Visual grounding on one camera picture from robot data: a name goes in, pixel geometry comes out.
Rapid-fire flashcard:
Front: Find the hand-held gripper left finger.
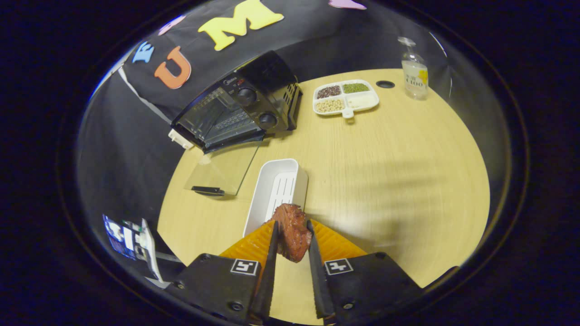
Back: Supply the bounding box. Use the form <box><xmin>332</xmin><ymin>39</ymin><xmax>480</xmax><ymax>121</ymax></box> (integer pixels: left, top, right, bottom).
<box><xmin>174</xmin><ymin>220</ymin><xmax>280</xmax><ymax>324</ymax></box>

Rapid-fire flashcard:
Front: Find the clear glass bottle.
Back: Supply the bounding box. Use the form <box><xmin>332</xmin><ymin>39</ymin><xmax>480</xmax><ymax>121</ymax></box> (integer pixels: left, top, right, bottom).
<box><xmin>398</xmin><ymin>37</ymin><xmax>429</xmax><ymax>101</ymax></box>

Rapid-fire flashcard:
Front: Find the white divided dish with grains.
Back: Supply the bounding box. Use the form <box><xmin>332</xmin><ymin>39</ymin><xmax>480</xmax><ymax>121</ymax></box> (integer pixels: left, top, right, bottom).
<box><xmin>313</xmin><ymin>80</ymin><xmax>380</xmax><ymax>119</ymax></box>

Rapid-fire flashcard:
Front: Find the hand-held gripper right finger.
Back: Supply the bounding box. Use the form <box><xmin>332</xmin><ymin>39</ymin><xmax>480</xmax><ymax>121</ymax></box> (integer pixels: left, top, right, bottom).
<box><xmin>307</xmin><ymin>220</ymin><xmax>424</xmax><ymax>320</ymax></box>

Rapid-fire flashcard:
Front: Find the reddish brown meat piece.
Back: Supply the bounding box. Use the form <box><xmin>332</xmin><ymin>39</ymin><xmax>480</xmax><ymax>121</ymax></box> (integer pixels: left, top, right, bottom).
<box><xmin>264</xmin><ymin>203</ymin><xmax>313</xmax><ymax>263</ymax></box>

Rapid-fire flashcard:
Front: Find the black toaster oven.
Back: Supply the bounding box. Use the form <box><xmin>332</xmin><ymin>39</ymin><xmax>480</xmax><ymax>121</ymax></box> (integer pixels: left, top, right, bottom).
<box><xmin>171</xmin><ymin>50</ymin><xmax>304</xmax><ymax>197</ymax></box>

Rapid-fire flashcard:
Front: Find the white rectangular tray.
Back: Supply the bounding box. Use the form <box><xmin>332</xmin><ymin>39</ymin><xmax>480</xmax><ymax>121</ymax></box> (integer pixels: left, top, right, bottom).
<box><xmin>243</xmin><ymin>158</ymin><xmax>309</xmax><ymax>237</ymax></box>

